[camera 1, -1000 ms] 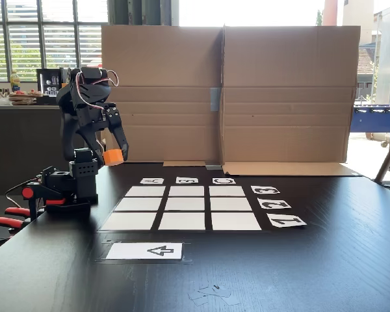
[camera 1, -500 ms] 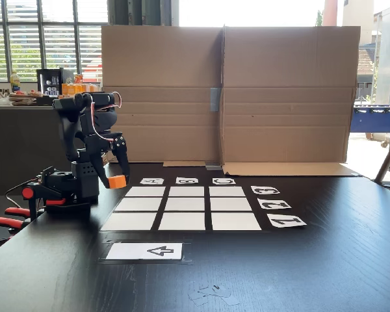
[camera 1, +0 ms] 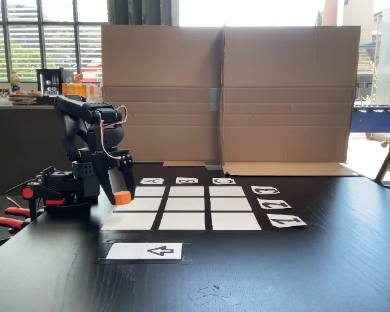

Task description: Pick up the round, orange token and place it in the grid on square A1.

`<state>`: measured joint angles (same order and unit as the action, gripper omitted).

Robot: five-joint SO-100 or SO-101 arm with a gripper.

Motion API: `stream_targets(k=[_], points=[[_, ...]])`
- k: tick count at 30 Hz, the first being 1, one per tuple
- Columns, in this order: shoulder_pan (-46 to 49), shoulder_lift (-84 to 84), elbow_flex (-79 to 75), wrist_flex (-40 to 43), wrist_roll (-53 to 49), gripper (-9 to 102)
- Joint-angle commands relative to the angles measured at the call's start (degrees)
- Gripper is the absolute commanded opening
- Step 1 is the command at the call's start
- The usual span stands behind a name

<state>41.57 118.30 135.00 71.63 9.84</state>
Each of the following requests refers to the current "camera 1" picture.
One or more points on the round orange token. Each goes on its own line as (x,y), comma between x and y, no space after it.
(123,199)

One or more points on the white nine-square grid sheet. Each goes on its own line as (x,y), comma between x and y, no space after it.
(208,208)

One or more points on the paper sheet letter A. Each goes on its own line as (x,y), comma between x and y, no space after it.
(152,181)

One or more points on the paper sheet letter B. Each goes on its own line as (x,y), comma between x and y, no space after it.
(187,180)

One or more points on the black clamp with red knob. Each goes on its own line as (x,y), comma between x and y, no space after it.
(35,195)

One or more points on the white arrow paper sheet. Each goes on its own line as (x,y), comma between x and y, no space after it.
(143,251)

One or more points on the grey tape strip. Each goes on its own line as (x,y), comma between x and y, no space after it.
(213,167)
(215,99)

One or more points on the black glass-front cabinet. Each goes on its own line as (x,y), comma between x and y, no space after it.
(50,81)

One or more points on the dark counter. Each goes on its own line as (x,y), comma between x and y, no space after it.
(19,146)

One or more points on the brown cardboard panel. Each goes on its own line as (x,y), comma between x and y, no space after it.
(162,65)
(289,81)

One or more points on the paper sheet letter C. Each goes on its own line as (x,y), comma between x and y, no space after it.
(224,181)

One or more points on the wooden tray with fruit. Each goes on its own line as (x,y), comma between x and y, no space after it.
(22,97)

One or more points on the yellow bottle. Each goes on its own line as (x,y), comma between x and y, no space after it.
(15,82)

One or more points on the paper sheet number 3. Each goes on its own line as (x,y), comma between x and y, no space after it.
(265,189)

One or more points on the paper sheet number 2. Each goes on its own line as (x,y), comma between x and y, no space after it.
(274,204)

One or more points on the paper sheet number 1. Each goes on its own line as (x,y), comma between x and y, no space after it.
(286,221)

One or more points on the blue foosball table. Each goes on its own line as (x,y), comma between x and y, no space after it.
(377,118)

